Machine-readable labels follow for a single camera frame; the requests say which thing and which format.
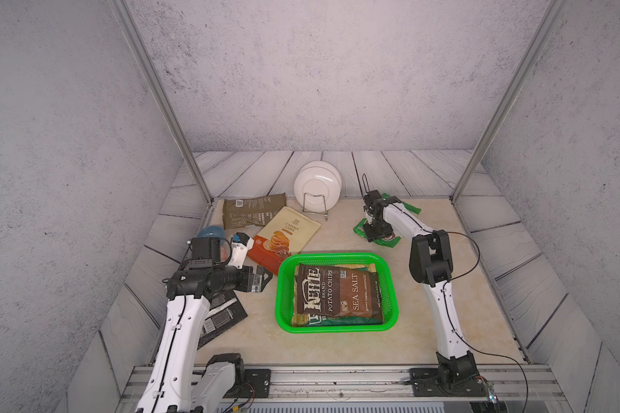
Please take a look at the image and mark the white plate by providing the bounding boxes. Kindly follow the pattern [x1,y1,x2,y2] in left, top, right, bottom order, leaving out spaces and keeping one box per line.
[294,161,343,211]

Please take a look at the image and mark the green white acefood bag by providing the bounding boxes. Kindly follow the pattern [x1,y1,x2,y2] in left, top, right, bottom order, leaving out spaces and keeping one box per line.
[353,193,429,248]

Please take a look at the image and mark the metal corner post right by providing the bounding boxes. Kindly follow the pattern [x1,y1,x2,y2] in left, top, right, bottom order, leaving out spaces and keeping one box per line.
[450,0,567,205]

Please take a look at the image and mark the green plastic basket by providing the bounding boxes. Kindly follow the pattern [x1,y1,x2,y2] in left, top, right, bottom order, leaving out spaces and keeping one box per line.
[276,252,399,333]

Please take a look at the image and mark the cassava chips bag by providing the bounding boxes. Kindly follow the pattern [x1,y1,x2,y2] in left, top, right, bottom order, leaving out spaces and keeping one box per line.
[247,206,321,275]

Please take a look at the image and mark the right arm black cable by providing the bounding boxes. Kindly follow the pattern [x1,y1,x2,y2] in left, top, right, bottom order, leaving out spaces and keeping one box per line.
[360,172,530,413]

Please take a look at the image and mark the tan kraft chips bag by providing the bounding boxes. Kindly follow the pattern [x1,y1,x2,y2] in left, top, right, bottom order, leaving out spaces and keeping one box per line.
[329,263,377,273]

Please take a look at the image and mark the brown chips bag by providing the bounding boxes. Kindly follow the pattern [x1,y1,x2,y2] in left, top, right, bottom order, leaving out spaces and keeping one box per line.
[294,263,383,321]

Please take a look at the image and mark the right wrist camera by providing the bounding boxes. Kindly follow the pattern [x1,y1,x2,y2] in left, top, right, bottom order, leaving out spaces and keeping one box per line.
[363,190,383,208]

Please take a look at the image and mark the metal corner post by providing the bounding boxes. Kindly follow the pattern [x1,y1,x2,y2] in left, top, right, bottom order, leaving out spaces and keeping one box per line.
[108,0,214,204]
[450,0,567,205]

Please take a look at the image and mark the wire plate stand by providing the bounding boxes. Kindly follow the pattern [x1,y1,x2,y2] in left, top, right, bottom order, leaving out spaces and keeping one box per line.
[301,192,329,220]

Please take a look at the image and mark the olive brown Lerna bag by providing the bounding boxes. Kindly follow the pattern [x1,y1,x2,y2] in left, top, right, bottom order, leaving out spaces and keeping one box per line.
[222,194,287,230]

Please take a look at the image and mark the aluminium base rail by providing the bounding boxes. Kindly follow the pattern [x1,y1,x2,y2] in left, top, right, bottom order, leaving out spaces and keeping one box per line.
[115,363,575,413]

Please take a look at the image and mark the black snack bag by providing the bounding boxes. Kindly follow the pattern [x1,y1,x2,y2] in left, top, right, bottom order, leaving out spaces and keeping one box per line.
[198,291,248,348]

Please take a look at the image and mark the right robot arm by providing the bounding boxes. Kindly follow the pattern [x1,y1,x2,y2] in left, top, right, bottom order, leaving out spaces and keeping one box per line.
[363,190,485,396]

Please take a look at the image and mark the metal corner post left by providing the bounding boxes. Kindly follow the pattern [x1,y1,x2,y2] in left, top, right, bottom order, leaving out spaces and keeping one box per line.
[108,0,214,204]

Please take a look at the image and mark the blue bowl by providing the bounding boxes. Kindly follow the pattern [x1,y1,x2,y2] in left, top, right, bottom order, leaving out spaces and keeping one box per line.
[196,225,226,239]

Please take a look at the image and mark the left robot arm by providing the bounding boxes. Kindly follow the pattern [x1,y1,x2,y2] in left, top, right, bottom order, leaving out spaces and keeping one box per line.
[135,266,273,412]

